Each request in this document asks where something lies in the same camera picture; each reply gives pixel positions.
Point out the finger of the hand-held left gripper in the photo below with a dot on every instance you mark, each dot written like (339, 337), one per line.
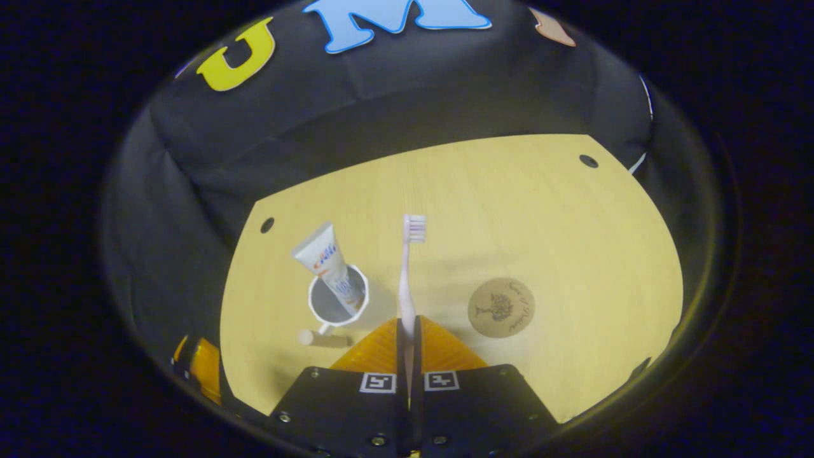
(205, 369)

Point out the round cork coaster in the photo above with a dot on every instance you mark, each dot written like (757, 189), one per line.
(501, 307)

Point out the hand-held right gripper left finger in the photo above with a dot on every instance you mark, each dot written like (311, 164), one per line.
(400, 362)

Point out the pink toothbrush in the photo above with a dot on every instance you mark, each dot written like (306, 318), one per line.
(407, 286)

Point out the white toothpaste tube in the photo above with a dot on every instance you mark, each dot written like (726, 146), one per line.
(324, 257)

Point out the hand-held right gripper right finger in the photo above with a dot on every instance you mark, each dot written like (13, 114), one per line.
(418, 356)

